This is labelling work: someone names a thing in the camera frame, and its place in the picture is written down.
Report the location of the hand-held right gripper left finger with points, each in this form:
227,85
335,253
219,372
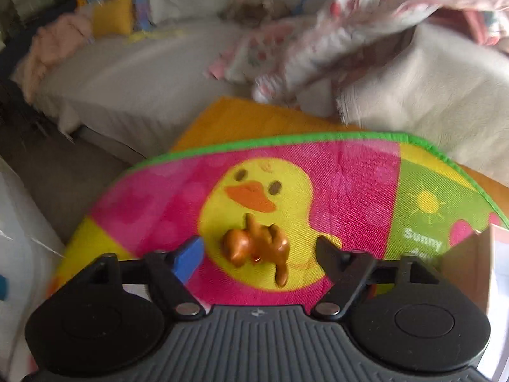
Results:
187,264

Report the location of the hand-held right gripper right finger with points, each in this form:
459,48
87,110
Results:
331,258

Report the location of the brown toy animal figurine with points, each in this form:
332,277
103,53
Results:
242,246

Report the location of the pink cardboard box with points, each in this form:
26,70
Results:
469,270

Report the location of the colourful cartoon play mat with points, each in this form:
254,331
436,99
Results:
358,191

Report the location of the orange cloth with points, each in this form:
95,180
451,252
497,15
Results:
238,123

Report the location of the clear plastic storage bin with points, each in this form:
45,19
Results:
24,246

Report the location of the beige sofa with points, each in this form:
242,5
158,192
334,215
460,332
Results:
139,83

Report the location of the beige cloth cover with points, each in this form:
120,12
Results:
437,95

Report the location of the floral pink white blanket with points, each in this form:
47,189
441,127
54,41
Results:
338,28

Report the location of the pink fluffy cloth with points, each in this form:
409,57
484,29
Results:
51,47

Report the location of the brown plush toy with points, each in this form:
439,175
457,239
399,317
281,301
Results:
254,10

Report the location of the yellow cushion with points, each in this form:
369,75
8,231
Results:
112,14

